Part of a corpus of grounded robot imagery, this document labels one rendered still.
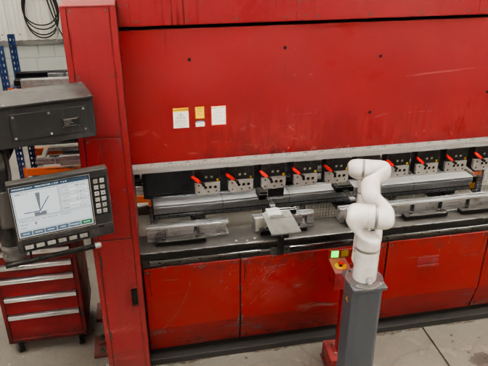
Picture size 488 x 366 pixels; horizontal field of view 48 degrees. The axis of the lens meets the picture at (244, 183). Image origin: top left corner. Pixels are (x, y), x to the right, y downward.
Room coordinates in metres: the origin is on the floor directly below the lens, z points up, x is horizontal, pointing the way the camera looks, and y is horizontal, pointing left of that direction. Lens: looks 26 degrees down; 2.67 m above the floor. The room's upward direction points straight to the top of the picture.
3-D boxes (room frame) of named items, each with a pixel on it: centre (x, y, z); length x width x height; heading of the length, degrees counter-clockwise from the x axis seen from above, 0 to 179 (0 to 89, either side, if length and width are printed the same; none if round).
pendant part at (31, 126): (2.38, 0.95, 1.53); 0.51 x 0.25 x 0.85; 115
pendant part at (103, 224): (2.33, 0.87, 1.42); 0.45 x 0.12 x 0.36; 115
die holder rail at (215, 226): (2.94, 0.35, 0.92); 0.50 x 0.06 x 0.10; 101
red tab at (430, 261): (3.09, -1.23, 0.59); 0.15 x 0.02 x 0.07; 101
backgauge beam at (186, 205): (3.42, -0.53, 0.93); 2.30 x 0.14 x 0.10; 101
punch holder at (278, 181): (3.04, -0.17, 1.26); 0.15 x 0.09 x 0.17; 101
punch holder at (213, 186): (2.96, 0.22, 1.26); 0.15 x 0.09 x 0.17; 101
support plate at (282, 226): (2.90, -0.22, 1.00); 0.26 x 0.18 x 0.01; 11
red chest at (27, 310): (3.09, 1.35, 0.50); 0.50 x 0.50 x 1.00; 11
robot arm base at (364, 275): (2.32, -0.61, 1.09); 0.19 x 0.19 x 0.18
